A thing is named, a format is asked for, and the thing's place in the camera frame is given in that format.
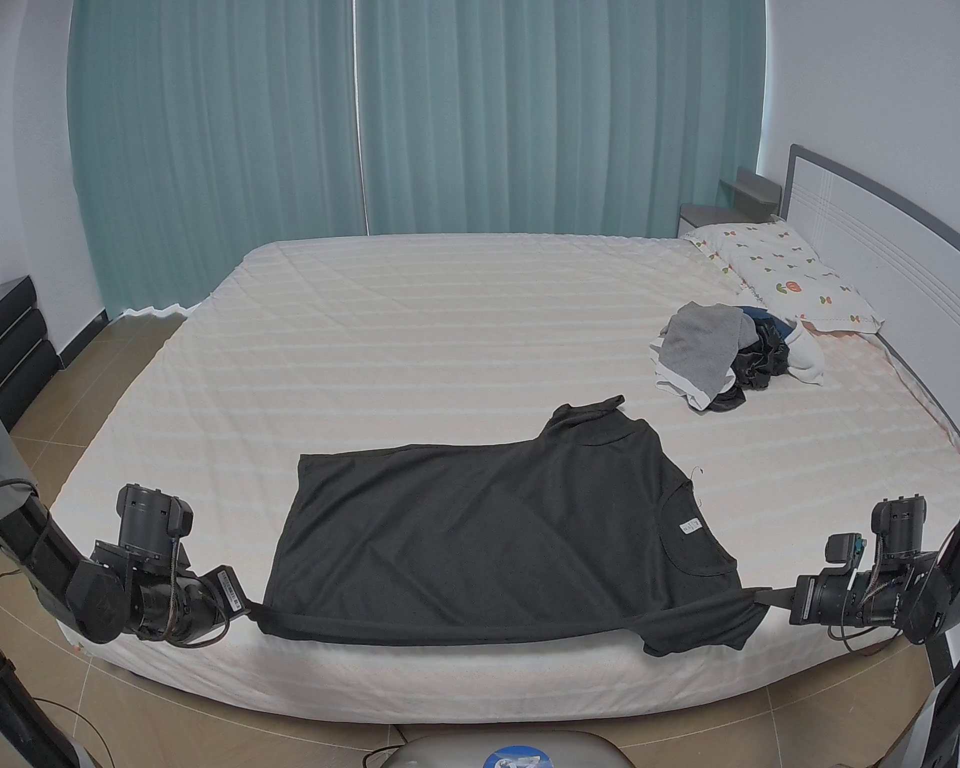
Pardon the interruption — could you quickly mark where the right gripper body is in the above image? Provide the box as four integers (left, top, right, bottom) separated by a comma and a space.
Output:
791, 572, 852, 625

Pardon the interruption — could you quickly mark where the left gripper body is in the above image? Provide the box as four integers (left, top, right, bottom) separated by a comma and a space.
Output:
196, 566, 251, 625

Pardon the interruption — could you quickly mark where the black T-shirt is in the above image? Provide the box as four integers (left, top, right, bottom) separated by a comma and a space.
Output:
247, 395, 774, 659

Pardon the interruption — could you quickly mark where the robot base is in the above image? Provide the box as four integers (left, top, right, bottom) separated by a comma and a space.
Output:
378, 731, 639, 768

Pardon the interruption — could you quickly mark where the pile of clothes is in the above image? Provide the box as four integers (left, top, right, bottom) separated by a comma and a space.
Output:
648, 302, 826, 414

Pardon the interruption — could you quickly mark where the bed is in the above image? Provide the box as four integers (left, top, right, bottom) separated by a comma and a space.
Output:
41, 142, 960, 725

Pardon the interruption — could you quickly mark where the black chest of drawers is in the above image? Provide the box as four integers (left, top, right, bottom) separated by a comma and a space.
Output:
0, 275, 61, 432

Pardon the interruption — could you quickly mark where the white printed pillow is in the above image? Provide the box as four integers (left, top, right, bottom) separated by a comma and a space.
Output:
686, 219, 885, 335

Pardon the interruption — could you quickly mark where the grey bedside table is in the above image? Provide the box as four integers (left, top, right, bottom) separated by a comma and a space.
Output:
678, 166, 783, 240

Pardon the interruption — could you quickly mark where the blue-green curtain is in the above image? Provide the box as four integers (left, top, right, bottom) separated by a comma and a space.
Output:
356, 0, 770, 240
69, 0, 369, 316

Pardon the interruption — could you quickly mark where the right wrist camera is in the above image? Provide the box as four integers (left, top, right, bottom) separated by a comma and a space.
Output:
825, 531, 866, 575

